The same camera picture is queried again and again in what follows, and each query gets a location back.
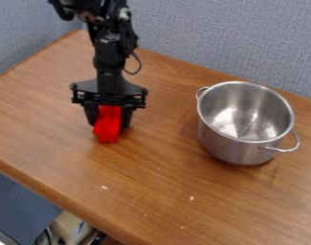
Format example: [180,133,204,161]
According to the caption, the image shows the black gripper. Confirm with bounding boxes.
[69,68,148,130]

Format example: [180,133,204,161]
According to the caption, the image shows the red plastic block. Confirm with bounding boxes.
[92,105,121,143]

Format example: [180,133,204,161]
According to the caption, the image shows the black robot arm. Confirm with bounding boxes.
[47,0,148,130]

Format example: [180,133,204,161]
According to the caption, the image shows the stainless steel pot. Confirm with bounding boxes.
[196,81,300,166]

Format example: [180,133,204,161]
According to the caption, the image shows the beige box under table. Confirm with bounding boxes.
[49,211,95,245]

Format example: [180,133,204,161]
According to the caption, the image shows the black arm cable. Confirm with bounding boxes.
[121,51,141,77]

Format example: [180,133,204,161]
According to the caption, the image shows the black cables under table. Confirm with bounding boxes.
[33,224,53,245]

